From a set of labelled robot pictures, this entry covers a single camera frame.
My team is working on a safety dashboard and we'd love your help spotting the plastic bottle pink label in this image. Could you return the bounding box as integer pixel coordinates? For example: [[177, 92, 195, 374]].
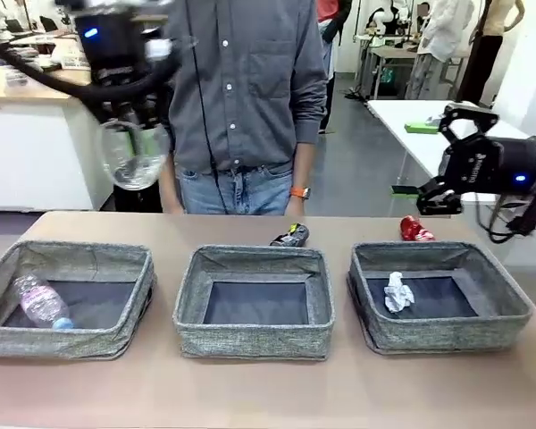
[[11, 273, 77, 332]]

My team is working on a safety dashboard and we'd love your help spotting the crushed black drink can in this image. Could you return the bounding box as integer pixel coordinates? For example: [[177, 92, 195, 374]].
[[269, 222, 313, 248]]

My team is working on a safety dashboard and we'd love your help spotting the clear crushed plastic bottle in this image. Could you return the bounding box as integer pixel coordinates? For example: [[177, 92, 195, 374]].
[[97, 119, 172, 192]]

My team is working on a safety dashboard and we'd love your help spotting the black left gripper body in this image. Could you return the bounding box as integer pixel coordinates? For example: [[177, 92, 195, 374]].
[[72, 0, 155, 108]]

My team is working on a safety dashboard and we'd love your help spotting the background person in white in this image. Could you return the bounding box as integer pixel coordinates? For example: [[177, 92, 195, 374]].
[[403, 0, 474, 102]]

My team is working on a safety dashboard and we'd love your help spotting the black backpack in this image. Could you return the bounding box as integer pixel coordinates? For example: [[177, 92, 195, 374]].
[[112, 176, 163, 214]]

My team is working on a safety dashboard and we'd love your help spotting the person's left forearm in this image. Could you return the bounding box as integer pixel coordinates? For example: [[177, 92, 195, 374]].
[[292, 141, 319, 191]]

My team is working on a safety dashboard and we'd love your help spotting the white paper ball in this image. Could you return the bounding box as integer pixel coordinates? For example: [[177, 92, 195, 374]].
[[382, 271, 417, 315]]

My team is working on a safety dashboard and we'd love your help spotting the thin black cord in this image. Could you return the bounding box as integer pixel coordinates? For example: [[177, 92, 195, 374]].
[[189, 39, 229, 215]]

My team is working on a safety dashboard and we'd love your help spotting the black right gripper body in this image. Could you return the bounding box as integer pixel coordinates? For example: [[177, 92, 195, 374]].
[[436, 135, 536, 198]]

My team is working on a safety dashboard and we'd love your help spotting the person's right forearm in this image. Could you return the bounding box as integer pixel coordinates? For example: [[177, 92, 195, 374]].
[[158, 151, 180, 203]]

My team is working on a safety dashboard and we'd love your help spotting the background person brown skirt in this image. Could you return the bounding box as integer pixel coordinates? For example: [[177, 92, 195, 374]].
[[454, 0, 523, 107]]

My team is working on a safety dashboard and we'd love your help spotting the person in grey shirt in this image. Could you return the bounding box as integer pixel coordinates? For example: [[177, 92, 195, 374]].
[[158, 0, 331, 216]]

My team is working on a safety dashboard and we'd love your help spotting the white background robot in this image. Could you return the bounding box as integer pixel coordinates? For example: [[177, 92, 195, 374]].
[[368, 0, 415, 37]]

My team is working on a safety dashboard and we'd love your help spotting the crushed red drink can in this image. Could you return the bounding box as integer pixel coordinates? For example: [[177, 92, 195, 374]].
[[398, 214, 436, 243]]

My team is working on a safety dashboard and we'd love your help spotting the white plastic crate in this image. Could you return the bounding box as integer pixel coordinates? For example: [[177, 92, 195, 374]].
[[55, 42, 93, 72]]

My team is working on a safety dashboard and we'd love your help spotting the grey fabric basket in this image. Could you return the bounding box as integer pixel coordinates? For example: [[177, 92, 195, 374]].
[[0, 240, 156, 361], [347, 241, 533, 357], [173, 244, 337, 362]]

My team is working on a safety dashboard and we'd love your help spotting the white table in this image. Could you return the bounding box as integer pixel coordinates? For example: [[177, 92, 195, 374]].
[[364, 98, 536, 212]]

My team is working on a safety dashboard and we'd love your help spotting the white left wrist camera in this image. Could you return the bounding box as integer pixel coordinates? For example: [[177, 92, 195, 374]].
[[143, 38, 174, 63]]

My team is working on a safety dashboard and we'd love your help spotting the background person in red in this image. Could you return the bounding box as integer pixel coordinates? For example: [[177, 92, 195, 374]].
[[315, 0, 355, 135]]

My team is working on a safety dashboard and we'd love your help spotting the metal frame background table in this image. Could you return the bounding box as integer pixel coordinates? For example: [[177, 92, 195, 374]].
[[355, 38, 430, 102]]

